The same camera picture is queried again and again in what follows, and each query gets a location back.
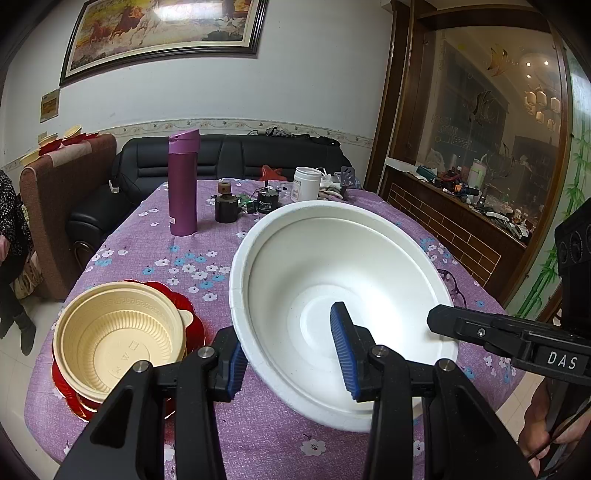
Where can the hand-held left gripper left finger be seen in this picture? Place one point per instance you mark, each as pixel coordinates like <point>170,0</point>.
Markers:
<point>235,376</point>

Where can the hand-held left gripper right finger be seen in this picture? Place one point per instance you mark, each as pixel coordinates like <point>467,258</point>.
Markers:
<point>344,350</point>

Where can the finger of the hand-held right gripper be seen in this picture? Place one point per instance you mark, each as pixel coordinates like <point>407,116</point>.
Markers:
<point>480,330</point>

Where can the red plate with gold rim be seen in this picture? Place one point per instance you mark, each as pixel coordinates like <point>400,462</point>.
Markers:
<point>194,318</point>

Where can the white foam bowl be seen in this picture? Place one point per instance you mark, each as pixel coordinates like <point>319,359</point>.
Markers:
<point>323,277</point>

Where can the beige plastic bowl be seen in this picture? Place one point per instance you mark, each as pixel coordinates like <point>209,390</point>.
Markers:
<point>115,341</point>

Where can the person's right hand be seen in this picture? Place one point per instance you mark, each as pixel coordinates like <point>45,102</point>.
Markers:
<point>533,429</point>

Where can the eyeglasses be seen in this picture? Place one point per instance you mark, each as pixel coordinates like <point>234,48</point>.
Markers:
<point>450,286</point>

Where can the white electric kettle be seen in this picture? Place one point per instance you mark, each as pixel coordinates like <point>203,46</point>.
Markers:
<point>478,173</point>

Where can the purple floral tablecloth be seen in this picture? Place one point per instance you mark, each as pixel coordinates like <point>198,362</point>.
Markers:
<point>152,244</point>

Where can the white gloves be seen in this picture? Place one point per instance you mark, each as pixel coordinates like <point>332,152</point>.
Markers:
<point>330,190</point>

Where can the black labelled motor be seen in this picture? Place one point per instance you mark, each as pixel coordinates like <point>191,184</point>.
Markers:
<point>268,203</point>

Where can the black motor with wooden wheel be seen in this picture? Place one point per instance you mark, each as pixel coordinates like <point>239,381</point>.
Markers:
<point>226,210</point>

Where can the white plastic jar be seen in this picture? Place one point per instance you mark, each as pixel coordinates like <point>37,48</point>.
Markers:
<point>304,187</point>

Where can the small black box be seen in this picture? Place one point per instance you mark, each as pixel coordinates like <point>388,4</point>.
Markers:
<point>251,207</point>

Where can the grey plastic object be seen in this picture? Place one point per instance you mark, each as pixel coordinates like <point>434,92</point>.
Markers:
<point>348,177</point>

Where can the green packet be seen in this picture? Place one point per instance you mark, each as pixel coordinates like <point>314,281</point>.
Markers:
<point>244,200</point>

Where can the purple thermos bottle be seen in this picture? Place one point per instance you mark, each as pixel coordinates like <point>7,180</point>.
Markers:
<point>182,203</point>

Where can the wooden glass partition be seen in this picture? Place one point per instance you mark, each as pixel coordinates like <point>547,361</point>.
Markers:
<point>461,115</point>

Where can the red plastic bag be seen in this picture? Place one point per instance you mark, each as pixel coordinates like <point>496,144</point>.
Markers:
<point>272,174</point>

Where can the black leather sofa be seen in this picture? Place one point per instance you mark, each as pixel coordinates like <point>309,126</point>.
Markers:
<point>138,175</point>

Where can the white power adapter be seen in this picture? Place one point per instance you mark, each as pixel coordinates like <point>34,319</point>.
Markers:
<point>114,187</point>

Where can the brown upholstered chair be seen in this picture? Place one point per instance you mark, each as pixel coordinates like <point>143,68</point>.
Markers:
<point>64,207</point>

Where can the small red bowl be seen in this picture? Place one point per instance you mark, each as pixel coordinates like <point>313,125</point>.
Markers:
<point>51,146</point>
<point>83,138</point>

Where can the small beige bowl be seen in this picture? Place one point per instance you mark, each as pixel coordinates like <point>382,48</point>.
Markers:
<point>72,132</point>
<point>29,158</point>

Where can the framed painting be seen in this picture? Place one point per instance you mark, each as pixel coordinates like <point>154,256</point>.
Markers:
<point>161,32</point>

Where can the bamboo wall sticker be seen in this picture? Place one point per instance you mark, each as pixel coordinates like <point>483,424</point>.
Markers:
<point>579,161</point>

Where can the small wall plaque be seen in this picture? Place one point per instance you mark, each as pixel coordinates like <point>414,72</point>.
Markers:
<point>50,106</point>

